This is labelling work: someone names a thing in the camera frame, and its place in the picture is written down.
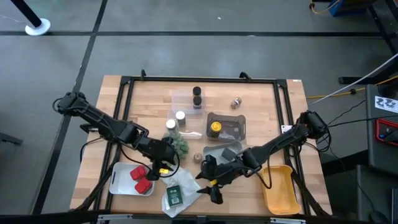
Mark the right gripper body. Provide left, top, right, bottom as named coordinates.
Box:
left=213, top=159, right=250, bottom=188

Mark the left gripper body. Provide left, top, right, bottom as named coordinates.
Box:
left=152, top=138, right=181, bottom=175

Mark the red spice tin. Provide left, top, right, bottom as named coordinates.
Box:
left=134, top=177, right=153, bottom=195
left=129, top=165, right=147, bottom=181

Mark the white plastic bag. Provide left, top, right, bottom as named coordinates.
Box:
left=160, top=167, right=203, bottom=218

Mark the yellow-lid spice jar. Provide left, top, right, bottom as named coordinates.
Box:
left=208, top=121, right=223, bottom=139

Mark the grey plastic bin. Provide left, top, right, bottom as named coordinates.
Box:
left=202, top=140, right=246, bottom=166

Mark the artificial green plant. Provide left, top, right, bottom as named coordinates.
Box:
left=162, top=132, right=190, bottom=160

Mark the white plastic bin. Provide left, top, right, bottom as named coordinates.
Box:
left=108, top=161, right=155, bottom=197

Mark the clear plastic bin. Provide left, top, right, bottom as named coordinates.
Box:
left=167, top=109, right=206, bottom=139
left=171, top=88, right=206, bottom=110

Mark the smoky brown plastic bin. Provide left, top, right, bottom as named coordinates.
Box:
left=205, top=112, right=247, bottom=143

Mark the yellow plastic bin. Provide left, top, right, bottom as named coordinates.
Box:
left=260, top=164, right=302, bottom=216

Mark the black equipment cabinet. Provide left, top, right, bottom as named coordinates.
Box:
left=366, top=83, right=398, bottom=177

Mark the black floor bar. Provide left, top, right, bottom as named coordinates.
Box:
left=338, top=60, right=398, bottom=85

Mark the dark furniture foot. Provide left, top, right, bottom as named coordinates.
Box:
left=0, top=132, right=23, bottom=146

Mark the red-rimmed box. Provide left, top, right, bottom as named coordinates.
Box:
left=375, top=118, right=398, bottom=147

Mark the white printed sticker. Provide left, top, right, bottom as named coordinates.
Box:
left=374, top=95, right=398, bottom=114

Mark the black pole white base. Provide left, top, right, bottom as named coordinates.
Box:
left=9, top=0, right=52, bottom=37

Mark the blue box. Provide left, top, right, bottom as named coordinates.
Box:
left=328, top=0, right=368, bottom=17

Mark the black desk leg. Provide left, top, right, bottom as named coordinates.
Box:
left=368, top=0, right=398, bottom=55

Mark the silver metal bracket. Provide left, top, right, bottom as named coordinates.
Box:
left=269, top=217, right=307, bottom=224
left=98, top=213, right=134, bottom=224

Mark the black metal table frame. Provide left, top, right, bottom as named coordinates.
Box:
left=74, top=68, right=332, bottom=218

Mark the black front rail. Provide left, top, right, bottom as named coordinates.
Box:
left=0, top=210, right=398, bottom=224

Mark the white cable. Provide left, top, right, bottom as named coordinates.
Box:
left=310, top=54, right=398, bottom=106

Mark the black cable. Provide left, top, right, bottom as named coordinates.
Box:
left=328, top=114, right=398, bottom=128

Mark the yellow cable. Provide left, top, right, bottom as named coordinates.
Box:
left=306, top=75, right=398, bottom=100

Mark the orange cable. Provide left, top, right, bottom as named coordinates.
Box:
left=309, top=0, right=341, bottom=16

